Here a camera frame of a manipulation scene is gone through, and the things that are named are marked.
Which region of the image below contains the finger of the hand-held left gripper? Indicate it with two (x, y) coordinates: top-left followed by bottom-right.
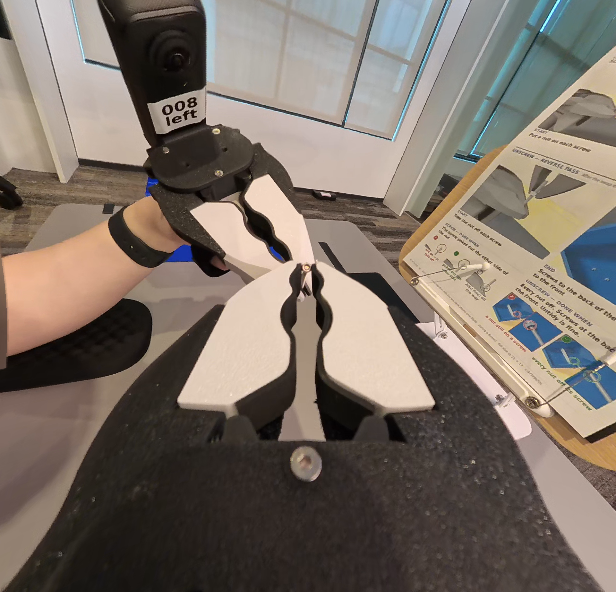
(190, 199), (292, 284)
(240, 174), (317, 265)

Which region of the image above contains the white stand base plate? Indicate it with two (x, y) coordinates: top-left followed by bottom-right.
(418, 320), (533, 441)

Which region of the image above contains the person's left hand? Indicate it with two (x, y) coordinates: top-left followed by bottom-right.
(123, 196), (193, 255)

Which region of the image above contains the glass wall panel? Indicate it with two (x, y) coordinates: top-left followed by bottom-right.
(457, 0), (616, 161)

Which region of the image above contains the printed instruction sheet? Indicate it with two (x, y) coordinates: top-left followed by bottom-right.
(403, 48), (616, 441)

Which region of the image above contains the person's left forearm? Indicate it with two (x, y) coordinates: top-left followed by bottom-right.
(0, 238), (159, 357)

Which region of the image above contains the large paned window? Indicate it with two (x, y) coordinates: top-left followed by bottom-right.
(65, 0), (458, 140)

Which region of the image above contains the black wristband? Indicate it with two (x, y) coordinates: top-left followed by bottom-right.
(108, 206), (175, 268)

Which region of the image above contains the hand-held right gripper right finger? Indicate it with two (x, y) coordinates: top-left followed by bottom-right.
(309, 261), (436, 433)

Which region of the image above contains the black wrist rest pad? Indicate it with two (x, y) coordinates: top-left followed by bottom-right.
(0, 298), (153, 393)

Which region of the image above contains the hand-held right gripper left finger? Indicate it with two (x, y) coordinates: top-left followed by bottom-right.
(176, 260), (306, 431)

